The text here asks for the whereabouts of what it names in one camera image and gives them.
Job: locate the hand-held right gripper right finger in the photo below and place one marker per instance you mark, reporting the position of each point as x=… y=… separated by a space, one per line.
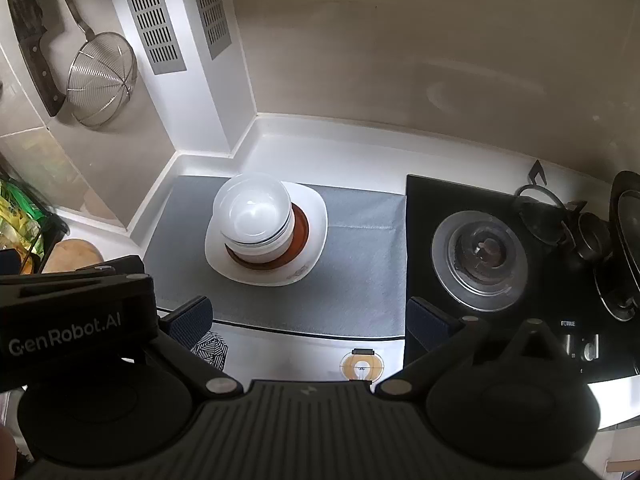
x=425 y=321

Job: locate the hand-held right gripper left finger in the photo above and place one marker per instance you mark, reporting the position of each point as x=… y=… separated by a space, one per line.
x=190 y=321

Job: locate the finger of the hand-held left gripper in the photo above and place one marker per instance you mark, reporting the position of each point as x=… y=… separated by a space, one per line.
x=115 y=264

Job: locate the small blue patterned bowl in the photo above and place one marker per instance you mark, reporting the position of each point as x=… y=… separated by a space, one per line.
x=262 y=255

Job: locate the teal glazed bowl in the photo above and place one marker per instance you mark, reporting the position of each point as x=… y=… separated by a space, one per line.
x=252 y=212

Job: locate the brown round plate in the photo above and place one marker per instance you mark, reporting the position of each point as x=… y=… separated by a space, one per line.
x=300 y=232

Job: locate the wooden board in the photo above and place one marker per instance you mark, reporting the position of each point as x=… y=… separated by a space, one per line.
x=70 y=255

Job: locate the silver gas burner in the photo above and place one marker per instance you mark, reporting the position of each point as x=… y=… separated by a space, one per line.
x=617 y=305
x=450 y=260

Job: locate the grey drying mat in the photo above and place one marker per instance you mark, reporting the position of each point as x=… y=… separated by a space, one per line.
x=360 y=270

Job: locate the green yellow snack packet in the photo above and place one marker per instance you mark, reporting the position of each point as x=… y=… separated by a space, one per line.
x=17 y=215

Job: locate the black gas cooktop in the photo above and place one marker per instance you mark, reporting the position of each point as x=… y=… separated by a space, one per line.
x=545 y=305

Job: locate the black pot support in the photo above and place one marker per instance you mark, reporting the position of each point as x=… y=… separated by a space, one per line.
x=542 y=220

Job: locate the stove knob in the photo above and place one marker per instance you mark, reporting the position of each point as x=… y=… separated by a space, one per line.
x=592 y=346

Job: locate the metal mesh strainer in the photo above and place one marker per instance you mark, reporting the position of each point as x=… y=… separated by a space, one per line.
x=102 y=77

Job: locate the kitchen cleaver knife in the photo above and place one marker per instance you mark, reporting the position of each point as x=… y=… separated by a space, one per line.
x=35 y=55

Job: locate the dark round pan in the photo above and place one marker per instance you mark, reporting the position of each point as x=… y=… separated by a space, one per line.
x=627 y=220

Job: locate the metal vent grille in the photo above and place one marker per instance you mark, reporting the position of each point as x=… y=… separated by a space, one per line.
x=210 y=5
x=150 y=15

